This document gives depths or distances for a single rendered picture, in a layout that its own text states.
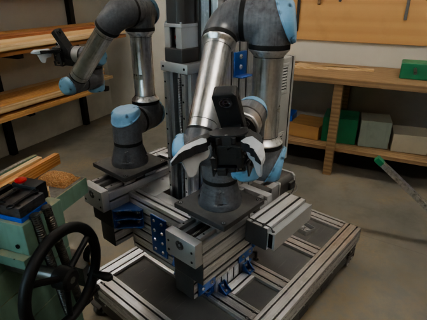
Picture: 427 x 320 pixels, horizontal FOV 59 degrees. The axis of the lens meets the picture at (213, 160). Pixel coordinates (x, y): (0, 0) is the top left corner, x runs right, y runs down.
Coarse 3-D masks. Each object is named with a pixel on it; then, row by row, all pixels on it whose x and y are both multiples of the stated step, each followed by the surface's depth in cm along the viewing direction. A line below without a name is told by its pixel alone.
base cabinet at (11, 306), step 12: (60, 264) 121; (36, 288) 111; (48, 288) 117; (12, 300) 103; (36, 300) 112; (48, 300) 117; (72, 300) 129; (0, 312) 100; (12, 312) 104; (36, 312) 113; (48, 312) 118; (60, 312) 124
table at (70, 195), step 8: (40, 176) 128; (80, 176) 128; (72, 184) 122; (80, 184) 125; (56, 192) 117; (64, 192) 118; (72, 192) 122; (80, 192) 125; (64, 200) 118; (72, 200) 122; (64, 208) 119; (0, 248) 97; (0, 256) 95; (8, 256) 94; (16, 256) 94; (24, 256) 94; (8, 264) 95; (16, 264) 94; (24, 264) 93
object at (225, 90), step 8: (216, 88) 66; (224, 88) 66; (232, 88) 65; (216, 96) 66; (224, 96) 65; (232, 96) 65; (216, 104) 67; (224, 104) 66; (232, 104) 66; (240, 104) 68; (224, 112) 68; (232, 112) 68; (240, 112) 68; (224, 120) 70; (232, 120) 70; (240, 120) 69
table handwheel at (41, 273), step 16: (64, 224) 93; (80, 224) 97; (48, 240) 87; (96, 240) 104; (32, 256) 84; (96, 256) 106; (32, 272) 83; (48, 272) 95; (64, 272) 93; (32, 288) 83; (64, 288) 93; (80, 304) 103
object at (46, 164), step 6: (48, 156) 133; (54, 156) 133; (42, 162) 129; (48, 162) 131; (54, 162) 134; (30, 168) 124; (36, 168) 126; (42, 168) 129; (48, 168) 131; (18, 174) 120; (24, 174) 121; (30, 174) 124; (36, 174) 126; (42, 174) 129; (6, 180) 116
